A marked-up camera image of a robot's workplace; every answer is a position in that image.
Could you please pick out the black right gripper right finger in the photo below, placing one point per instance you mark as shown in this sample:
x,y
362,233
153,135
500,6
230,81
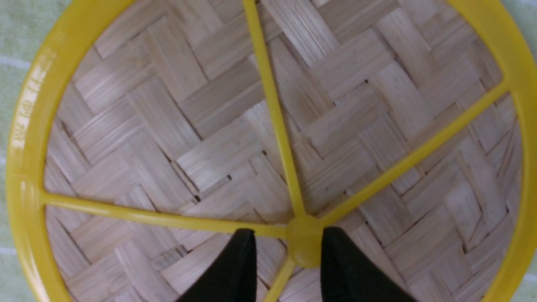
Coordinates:
x,y
348,275

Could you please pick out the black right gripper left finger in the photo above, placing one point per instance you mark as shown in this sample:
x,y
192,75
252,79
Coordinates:
x,y
232,277

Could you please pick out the woven bamboo steamer lid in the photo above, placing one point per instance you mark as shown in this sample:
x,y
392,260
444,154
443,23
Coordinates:
x,y
147,132

